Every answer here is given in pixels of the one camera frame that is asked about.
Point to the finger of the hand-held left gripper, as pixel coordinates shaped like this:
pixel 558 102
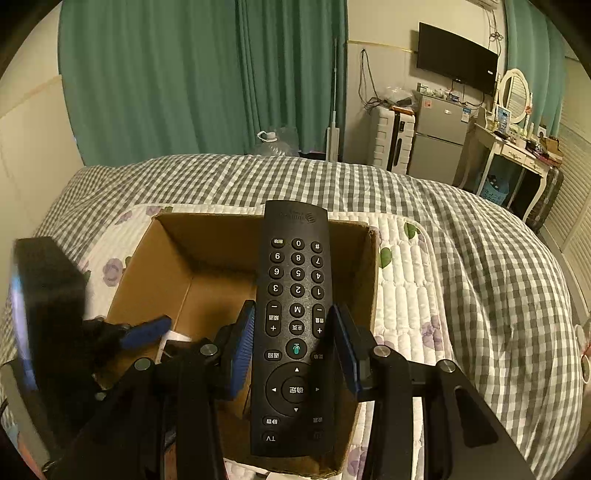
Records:
pixel 147 331

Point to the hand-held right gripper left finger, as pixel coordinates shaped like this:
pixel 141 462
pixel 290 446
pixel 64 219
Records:
pixel 244 355

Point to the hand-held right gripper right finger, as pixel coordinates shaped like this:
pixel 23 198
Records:
pixel 345 357

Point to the black remote control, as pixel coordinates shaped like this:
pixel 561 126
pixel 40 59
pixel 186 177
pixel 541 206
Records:
pixel 295 295

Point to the brown cardboard box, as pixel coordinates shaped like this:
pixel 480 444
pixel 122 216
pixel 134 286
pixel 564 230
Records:
pixel 207 263

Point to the white flat packet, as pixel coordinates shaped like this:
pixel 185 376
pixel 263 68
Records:
pixel 171 339

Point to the white floral quilted mat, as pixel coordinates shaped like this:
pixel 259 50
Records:
pixel 406 286

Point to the grey checked blanket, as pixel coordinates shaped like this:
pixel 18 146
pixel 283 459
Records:
pixel 485 277

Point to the clear plastic water jug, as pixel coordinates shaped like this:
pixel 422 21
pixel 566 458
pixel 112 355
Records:
pixel 276 145

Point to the white ribbed suitcase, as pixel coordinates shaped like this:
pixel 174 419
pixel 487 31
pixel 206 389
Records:
pixel 383 138

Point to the white mop pole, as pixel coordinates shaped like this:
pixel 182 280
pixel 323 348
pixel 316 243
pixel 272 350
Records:
pixel 332 134

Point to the blue plastic basket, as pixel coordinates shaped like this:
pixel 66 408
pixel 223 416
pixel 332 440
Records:
pixel 495 189

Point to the silver refrigerator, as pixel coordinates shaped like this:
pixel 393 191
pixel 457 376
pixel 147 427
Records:
pixel 441 127

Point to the wide green curtain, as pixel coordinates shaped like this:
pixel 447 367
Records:
pixel 184 78

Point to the dark ribbed suitcase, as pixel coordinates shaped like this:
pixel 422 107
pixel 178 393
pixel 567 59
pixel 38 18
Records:
pixel 547 198

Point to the white dressing table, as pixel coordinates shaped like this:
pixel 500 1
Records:
pixel 508 150

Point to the small brown carton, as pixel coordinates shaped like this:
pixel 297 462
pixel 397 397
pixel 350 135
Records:
pixel 551 147

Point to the white oval mirror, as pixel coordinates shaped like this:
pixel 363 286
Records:
pixel 515 94

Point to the narrow green curtain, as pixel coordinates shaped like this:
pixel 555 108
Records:
pixel 535 50

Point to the black wall television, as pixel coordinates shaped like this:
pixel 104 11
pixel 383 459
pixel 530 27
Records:
pixel 455 57

